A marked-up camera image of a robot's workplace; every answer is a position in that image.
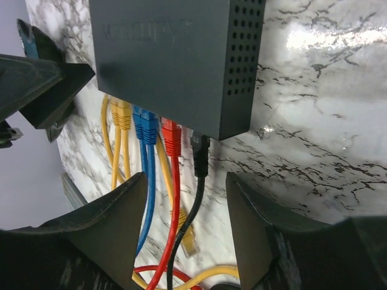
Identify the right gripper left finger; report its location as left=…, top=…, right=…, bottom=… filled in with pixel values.
left=1, top=173, right=148, bottom=289

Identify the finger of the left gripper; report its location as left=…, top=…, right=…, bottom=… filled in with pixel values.
left=1, top=54, right=95, bottom=129

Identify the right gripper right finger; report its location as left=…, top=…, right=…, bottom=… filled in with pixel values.
left=226, top=172, right=386, bottom=289

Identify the black cable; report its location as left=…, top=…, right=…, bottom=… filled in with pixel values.
left=166, top=132, right=211, bottom=290

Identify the red ethernet cable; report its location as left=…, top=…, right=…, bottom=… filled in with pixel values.
left=132, top=117, right=202, bottom=290

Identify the black network switch box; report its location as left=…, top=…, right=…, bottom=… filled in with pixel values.
left=89, top=0, right=265, bottom=141

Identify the blue star-shaped dish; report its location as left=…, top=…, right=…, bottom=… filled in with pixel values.
left=17, top=19, right=65, bottom=63

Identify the aluminium rail frame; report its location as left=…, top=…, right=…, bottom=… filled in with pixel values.
left=60, top=173, right=88, bottom=211

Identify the blue ethernet cable long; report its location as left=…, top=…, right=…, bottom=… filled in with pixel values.
left=132, top=106, right=159, bottom=256

